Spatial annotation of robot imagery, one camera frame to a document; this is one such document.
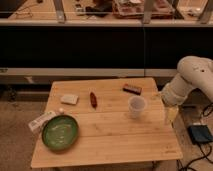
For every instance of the pale translucent gripper body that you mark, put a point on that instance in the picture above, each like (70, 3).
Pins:
(170, 114)

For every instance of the dark brown eraser block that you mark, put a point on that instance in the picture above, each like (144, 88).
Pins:
(132, 89)

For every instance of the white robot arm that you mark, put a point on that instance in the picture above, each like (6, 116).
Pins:
(192, 72)

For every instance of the translucent white cup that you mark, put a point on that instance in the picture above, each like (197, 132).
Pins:
(136, 105)

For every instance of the green ceramic bowl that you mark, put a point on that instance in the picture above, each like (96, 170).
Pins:
(60, 133)

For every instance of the wooden table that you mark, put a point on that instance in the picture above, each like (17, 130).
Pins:
(107, 134)

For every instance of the red sausage-shaped toy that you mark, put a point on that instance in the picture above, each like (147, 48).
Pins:
(93, 100)

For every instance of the cluttered tray on shelf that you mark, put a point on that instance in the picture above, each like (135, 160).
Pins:
(135, 8)

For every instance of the white sponge block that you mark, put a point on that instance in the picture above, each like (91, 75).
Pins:
(69, 99)

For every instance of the white tube with cap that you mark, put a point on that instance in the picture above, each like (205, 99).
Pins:
(37, 124)

